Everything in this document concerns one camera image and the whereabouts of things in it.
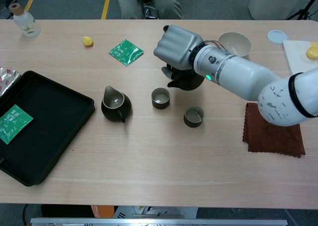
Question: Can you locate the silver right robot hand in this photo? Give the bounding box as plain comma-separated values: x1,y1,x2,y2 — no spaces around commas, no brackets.
153,24,205,79

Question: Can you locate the black teapot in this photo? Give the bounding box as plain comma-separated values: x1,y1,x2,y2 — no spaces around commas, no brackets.
166,67,206,91

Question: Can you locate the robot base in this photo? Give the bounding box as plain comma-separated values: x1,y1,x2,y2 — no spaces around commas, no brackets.
114,206,199,219

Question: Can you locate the grey-green teacup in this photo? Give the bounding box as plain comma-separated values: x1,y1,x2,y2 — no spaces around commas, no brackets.
183,105,205,128
151,87,171,110

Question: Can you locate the green tea packet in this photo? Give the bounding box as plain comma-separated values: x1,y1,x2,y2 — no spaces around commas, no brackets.
0,104,34,145
108,39,145,67

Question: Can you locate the cream bowl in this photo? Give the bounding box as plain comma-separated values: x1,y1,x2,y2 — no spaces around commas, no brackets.
217,32,252,59

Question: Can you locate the seated person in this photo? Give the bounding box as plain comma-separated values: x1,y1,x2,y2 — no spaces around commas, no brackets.
115,0,184,20

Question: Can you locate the white round lid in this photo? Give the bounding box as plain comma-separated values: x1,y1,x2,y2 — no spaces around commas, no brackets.
267,29,289,45

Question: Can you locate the white storage bin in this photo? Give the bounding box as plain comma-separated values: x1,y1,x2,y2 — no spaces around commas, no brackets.
248,0,303,20

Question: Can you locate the white board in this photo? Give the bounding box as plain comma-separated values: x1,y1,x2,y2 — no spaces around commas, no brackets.
282,39,318,75

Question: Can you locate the black tripod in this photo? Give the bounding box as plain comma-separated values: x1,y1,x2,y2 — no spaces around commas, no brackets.
287,0,318,20

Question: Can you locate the brown cloth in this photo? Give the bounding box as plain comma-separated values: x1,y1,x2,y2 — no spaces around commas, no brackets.
242,102,306,158

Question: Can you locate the yellow food piece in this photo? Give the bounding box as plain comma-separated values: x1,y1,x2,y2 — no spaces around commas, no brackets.
305,42,318,60

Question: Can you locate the black square tray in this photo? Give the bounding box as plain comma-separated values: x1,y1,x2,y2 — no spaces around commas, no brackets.
0,70,96,187

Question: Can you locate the frosted glass bottle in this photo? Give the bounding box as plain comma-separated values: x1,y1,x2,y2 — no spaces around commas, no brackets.
8,2,41,38

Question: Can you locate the silver foil bag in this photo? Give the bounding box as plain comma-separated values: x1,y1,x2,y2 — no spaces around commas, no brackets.
0,67,21,97

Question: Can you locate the orange panel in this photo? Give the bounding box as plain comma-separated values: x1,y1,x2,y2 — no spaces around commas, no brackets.
90,205,115,219

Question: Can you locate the dark pitcher with handle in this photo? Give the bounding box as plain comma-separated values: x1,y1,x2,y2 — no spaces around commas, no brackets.
101,85,133,124

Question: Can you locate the aluminium rail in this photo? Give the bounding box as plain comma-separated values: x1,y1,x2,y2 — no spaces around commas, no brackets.
30,218,288,226

